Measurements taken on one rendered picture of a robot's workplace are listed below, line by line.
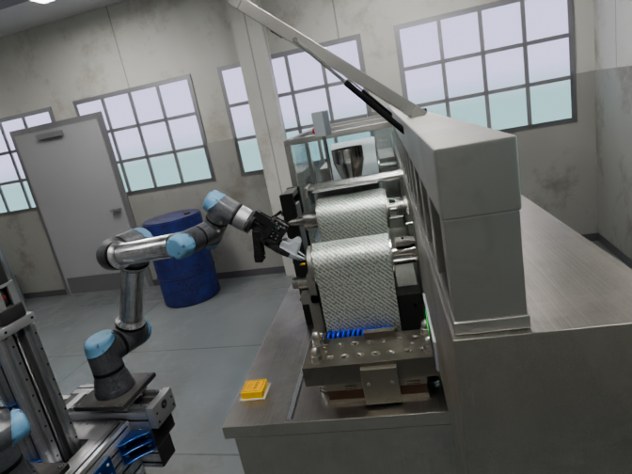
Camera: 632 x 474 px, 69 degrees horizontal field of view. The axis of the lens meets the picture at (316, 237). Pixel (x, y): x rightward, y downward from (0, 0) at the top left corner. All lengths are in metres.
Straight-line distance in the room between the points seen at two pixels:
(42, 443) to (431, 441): 1.27
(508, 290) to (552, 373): 0.11
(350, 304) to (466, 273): 0.95
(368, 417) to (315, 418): 0.15
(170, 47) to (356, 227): 4.15
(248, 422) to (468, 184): 1.09
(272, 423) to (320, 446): 0.15
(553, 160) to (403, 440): 3.92
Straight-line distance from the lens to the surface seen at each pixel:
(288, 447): 1.44
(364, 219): 1.60
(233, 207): 1.45
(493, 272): 0.54
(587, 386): 0.61
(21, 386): 1.83
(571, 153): 4.99
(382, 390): 1.34
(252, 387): 1.54
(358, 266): 1.40
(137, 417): 1.99
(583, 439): 0.66
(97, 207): 6.20
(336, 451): 1.42
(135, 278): 1.86
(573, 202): 5.09
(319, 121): 1.91
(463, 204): 0.50
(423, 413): 1.33
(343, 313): 1.47
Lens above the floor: 1.71
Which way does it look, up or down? 15 degrees down
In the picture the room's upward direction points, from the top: 11 degrees counter-clockwise
